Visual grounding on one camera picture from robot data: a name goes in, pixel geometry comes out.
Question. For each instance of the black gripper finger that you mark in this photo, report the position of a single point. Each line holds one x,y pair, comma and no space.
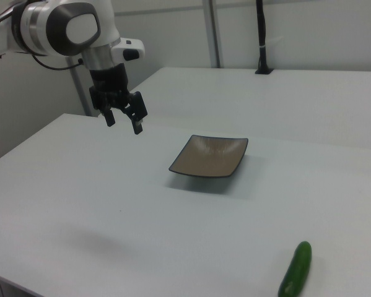
110,119
138,106

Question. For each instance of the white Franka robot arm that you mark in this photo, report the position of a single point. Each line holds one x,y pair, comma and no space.
33,24

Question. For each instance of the black pole with base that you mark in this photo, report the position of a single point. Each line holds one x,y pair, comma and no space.
262,31

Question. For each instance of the square beige ceramic plate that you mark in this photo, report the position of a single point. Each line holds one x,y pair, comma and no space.
208,157

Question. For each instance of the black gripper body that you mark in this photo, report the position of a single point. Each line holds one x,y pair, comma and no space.
109,82

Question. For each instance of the green cucumber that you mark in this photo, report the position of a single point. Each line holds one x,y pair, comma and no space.
296,272

